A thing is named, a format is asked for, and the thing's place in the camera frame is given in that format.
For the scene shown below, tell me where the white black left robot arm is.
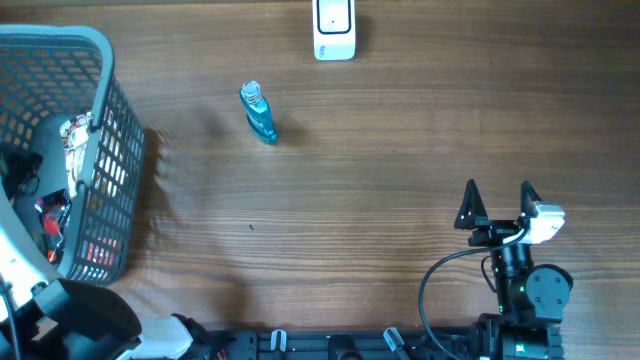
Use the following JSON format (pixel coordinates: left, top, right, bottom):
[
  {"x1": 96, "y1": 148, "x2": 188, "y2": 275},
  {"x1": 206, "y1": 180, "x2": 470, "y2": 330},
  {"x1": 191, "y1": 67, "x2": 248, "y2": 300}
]
[{"x1": 1, "y1": 186, "x2": 225, "y2": 359}]

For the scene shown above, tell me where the white barcode scanner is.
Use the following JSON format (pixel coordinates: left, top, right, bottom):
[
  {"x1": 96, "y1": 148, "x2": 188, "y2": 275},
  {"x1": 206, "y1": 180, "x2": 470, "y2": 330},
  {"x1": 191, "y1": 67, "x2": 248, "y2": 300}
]
[{"x1": 312, "y1": 0, "x2": 356, "y2": 61}]

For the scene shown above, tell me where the white brown cookie bag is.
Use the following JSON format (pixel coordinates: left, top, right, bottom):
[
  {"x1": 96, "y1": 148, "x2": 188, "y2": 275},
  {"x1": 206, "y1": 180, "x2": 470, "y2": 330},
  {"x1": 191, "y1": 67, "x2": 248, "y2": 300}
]
[{"x1": 59, "y1": 112, "x2": 93, "y2": 198}]

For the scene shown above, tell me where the grey plastic mesh basket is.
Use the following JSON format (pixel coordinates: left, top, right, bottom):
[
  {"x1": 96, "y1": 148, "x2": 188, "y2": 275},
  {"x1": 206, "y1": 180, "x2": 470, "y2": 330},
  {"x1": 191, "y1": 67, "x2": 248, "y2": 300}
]
[{"x1": 1, "y1": 25, "x2": 146, "y2": 286}]

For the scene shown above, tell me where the blue mouthwash bottle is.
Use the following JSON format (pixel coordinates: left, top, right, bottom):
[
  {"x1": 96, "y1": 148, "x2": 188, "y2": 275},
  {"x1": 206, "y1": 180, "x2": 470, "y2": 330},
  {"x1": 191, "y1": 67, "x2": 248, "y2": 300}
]
[{"x1": 239, "y1": 80, "x2": 278, "y2": 144}]

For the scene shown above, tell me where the black red snack wrapper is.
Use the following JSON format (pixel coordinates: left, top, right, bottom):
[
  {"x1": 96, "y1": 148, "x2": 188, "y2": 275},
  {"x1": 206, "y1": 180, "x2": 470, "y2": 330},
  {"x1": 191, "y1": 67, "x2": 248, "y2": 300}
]
[{"x1": 34, "y1": 189, "x2": 72, "y2": 265}]

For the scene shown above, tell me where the black mounting rail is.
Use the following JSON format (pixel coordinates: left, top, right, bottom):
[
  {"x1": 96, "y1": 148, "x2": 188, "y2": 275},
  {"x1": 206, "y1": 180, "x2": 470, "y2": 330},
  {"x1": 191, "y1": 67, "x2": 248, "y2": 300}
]
[{"x1": 203, "y1": 327, "x2": 496, "y2": 360}]

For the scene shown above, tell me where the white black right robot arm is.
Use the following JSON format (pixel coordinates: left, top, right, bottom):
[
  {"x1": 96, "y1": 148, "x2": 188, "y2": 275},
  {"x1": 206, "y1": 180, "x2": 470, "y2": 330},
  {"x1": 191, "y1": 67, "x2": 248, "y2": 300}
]
[{"x1": 454, "y1": 180, "x2": 573, "y2": 359}]

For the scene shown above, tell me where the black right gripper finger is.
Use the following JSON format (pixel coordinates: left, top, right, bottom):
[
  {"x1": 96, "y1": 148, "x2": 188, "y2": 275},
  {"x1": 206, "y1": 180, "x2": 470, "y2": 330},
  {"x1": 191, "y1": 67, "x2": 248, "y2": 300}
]
[
  {"x1": 454, "y1": 179, "x2": 488, "y2": 230},
  {"x1": 520, "y1": 181, "x2": 542, "y2": 217}
]

